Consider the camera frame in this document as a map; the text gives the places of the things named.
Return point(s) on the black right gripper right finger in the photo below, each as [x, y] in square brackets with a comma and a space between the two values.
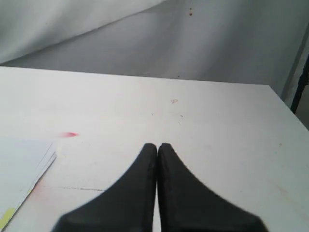
[187, 205]

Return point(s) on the grey backdrop cloth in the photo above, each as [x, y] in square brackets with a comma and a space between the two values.
[240, 41]

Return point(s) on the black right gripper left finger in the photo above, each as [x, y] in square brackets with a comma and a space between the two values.
[126, 206]

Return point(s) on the black stand pole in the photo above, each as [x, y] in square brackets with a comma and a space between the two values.
[303, 81]

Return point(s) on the white paper stack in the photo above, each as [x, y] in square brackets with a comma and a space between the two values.
[22, 163]

